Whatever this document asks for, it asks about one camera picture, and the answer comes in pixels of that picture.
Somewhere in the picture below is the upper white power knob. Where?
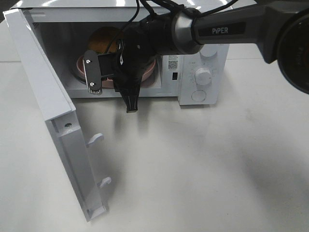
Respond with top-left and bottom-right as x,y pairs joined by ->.
199,44 -> 218,58

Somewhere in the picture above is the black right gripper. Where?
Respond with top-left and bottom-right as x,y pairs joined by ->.
112,40 -> 147,113

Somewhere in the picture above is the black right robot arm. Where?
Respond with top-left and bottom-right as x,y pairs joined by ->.
113,0 -> 309,113

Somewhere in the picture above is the round white door button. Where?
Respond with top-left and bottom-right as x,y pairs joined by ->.
191,90 -> 207,102

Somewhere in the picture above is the white microwave oven body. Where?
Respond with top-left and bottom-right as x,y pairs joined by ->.
4,0 -> 229,105

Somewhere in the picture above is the white microwave door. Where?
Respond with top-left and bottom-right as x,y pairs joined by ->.
3,9 -> 111,221

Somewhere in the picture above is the white timer knob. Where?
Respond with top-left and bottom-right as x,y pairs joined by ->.
195,68 -> 212,86

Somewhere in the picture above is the pink round plate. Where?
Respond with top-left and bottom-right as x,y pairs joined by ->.
74,56 -> 156,88

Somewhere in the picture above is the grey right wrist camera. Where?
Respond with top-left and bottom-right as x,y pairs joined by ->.
83,50 -> 115,94

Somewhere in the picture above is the burger with lettuce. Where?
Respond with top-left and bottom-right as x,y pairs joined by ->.
87,27 -> 120,54

